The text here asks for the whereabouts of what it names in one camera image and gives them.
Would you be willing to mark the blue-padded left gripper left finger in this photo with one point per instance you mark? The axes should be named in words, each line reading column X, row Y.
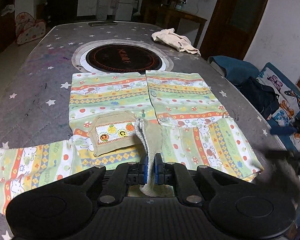
column 124, row 176

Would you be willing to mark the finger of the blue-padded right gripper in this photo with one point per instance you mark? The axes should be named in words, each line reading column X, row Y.
column 287, row 130
column 276, row 154

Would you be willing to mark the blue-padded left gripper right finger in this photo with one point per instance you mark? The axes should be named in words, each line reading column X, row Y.
column 177, row 176

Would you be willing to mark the colourful patterned children's shirt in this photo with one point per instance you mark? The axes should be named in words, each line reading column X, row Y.
column 116, row 118

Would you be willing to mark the butterfly patterned blue cushion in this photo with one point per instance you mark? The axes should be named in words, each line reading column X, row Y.
column 289, row 96

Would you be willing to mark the dark navy garment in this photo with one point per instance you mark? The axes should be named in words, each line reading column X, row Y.
column 262, row 97

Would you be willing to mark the grey star-patterned table mat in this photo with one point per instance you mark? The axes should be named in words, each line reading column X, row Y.
column 34, row 103

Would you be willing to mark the round black induction cooktop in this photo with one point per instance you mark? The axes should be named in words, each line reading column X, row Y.
column 120, row 56

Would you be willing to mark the brown wooden door right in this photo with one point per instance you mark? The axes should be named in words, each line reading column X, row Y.
column 232, row 27

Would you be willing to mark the cream garment with number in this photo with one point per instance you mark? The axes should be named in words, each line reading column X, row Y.
column 178, row 42

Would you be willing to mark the dark remote on table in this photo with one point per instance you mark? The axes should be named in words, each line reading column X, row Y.
column 102, row 23

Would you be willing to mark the water dispenser with blue bottle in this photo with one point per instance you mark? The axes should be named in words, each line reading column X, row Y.
column 102, row 10

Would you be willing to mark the pink floral cushion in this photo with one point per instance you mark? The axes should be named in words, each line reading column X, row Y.
column 28, row 29

